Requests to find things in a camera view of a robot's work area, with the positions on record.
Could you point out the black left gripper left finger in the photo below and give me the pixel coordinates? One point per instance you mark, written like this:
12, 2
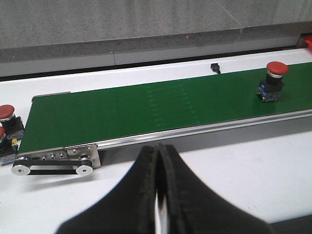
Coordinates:
129, 208

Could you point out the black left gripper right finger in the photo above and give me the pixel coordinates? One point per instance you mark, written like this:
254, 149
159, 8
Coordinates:
187, 206

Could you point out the red mushroom push button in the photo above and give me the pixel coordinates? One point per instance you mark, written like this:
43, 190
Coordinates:
270, 88

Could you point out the steel conveyor end plate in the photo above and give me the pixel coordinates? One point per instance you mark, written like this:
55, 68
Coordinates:
71, 153

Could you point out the green conveyor belt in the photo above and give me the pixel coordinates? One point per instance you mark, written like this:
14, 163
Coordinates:
80, 118

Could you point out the conveyor drive belt pulleys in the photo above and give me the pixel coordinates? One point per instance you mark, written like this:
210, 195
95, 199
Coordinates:
24, 166

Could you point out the red push button spare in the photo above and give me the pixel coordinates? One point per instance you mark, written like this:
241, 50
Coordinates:
8, 149
14, 128

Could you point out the small black sensor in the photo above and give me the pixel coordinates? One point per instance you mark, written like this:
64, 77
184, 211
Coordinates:
215, 68

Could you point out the grey stone counter slab right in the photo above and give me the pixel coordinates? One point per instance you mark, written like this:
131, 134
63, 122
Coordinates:
283, 21

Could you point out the grey stone counter slab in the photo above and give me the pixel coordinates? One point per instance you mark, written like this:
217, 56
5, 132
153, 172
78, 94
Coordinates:
47, 29
283, 21

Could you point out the grey stone counter slab left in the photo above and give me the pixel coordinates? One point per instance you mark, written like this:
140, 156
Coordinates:
47, 29

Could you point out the red plastic tray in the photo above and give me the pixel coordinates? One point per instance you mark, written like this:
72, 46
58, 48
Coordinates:
308, 40

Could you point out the aluminium conveyor side rail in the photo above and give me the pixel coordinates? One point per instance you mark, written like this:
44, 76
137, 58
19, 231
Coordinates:
200, 129

